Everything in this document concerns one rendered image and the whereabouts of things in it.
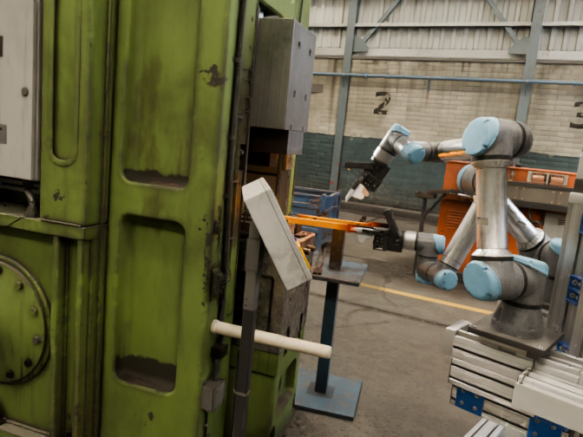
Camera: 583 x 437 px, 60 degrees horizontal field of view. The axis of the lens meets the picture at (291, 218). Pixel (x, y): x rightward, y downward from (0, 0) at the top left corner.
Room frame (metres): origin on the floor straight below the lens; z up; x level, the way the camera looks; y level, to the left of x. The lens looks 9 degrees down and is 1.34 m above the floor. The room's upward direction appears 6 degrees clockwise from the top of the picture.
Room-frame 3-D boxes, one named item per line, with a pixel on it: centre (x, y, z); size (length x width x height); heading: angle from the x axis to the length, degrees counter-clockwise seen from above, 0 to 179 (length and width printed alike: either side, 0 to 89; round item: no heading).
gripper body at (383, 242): (1.95, -0.39, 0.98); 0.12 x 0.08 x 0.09; 73
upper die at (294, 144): (2.12, 0.21, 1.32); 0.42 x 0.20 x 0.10; 73
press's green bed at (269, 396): (2.17, 0.21, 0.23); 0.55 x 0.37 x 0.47; 73
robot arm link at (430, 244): (1.91, -0.54, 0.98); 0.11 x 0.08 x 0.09; 73
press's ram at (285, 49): (2.16, 0.20, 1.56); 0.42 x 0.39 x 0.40; 73
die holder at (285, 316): (2.17, 0.21, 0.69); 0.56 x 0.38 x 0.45; 73
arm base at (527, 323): (1.50, -0.73, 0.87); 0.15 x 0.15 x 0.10
